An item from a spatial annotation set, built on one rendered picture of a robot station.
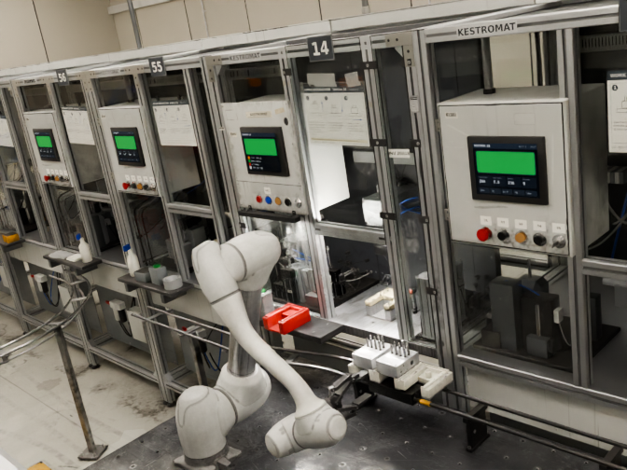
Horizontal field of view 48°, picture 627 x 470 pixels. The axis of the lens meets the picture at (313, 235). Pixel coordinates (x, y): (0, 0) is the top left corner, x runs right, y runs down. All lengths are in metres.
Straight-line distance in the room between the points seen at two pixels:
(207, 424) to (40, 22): 8.28
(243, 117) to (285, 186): 0.34
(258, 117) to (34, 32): 7.53
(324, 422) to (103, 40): 9.02
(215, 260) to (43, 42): 8.28
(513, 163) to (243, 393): 1.22
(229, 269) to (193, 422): 0.60
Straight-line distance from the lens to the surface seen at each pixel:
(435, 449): 2.50
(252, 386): 2.56
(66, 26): 10.41
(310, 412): 2.08
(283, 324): 2.87
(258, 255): 2.23
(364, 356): 2.58
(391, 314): 2.85
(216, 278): 2.15
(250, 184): 3.01
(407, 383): 2.50
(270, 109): 2.80
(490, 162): 2.17
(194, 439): 2.52
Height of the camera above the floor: 2.12
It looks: 17 degrees down
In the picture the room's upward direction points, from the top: 9 degrees counter-clockwise
